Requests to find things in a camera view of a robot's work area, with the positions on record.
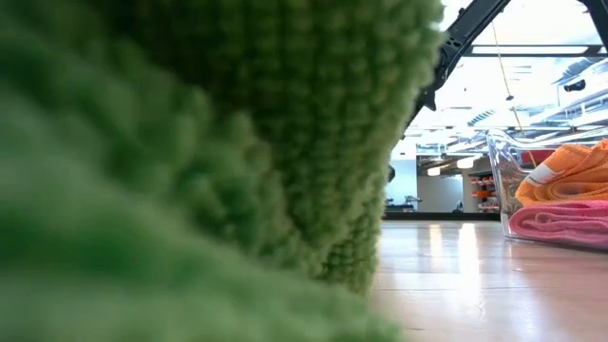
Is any clear plastic bin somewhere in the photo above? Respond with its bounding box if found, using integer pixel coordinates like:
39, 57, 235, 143
485, 126, 608, 252

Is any pink microfiber towel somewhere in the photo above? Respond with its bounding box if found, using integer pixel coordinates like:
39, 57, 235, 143
507, 199, 608, 250

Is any orange microfiber towel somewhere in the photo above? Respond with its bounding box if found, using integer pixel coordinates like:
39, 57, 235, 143
515, 139, 608, 207

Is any green microfiber towel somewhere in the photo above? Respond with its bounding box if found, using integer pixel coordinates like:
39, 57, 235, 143
0, 0, 447, 342

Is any black shelf with orange bins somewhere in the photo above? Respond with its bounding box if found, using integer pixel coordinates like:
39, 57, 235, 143
467, 169, 501, 214

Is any red background object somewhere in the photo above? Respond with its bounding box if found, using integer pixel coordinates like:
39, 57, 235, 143
521, 149, 557, 166

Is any black aluminium table frame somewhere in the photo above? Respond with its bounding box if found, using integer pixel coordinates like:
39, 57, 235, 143
382, 211, 503, 222

